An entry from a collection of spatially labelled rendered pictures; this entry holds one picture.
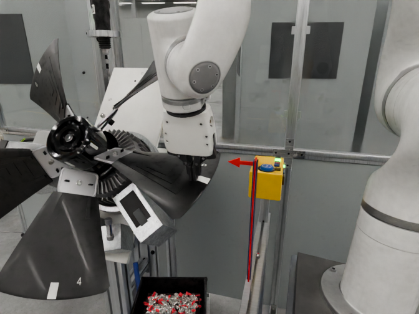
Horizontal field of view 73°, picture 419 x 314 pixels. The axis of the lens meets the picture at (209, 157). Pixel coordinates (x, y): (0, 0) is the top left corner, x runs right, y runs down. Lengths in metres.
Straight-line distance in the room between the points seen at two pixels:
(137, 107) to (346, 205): 1.03
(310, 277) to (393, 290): 0.16
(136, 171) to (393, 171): 0.49
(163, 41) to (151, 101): 0.61
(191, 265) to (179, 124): 1.36
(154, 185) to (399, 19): 0.51
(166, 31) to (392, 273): 0.51
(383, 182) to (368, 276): 0.16
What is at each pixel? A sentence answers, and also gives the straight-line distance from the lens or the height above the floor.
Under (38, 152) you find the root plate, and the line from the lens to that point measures 0.85.
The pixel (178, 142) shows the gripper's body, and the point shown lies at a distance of 0.56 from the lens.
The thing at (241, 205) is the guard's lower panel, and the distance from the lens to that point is 1.51.
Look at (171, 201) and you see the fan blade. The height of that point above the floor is 1.13.
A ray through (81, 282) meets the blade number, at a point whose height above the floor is 0.93.
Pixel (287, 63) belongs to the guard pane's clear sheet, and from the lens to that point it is 1.32.
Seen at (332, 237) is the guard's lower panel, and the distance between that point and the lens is 1.58.
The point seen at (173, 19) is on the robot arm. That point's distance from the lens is 0.45.
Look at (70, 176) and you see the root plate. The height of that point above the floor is 1.13.
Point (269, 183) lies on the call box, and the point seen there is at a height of 1.04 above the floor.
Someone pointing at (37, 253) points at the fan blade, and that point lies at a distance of 0.75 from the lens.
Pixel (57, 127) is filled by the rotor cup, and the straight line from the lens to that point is 0.80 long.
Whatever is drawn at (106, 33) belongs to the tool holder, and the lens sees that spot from 0.69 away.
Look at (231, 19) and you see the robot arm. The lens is 0.41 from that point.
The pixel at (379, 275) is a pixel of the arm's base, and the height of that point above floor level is 1.07.
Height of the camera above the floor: 1.41
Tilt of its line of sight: 20 degrees down
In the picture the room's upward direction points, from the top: straight up
